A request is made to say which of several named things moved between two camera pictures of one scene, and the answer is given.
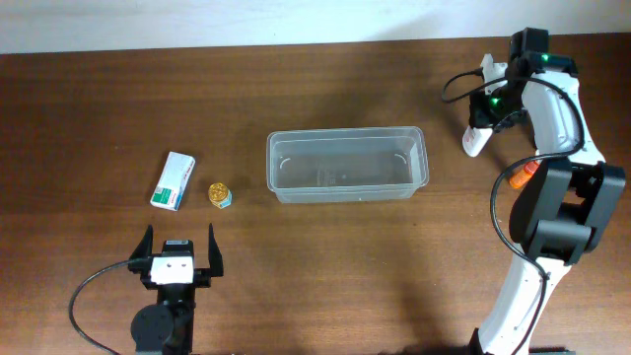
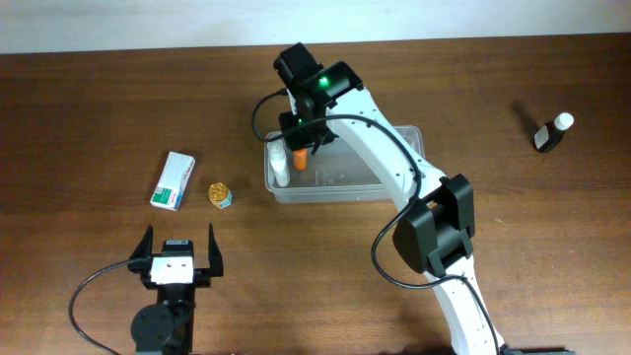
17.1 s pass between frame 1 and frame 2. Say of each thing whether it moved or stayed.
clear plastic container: stayed
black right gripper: moved
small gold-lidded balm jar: stayed
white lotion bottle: moved
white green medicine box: stayed
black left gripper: stayed
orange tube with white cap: moved
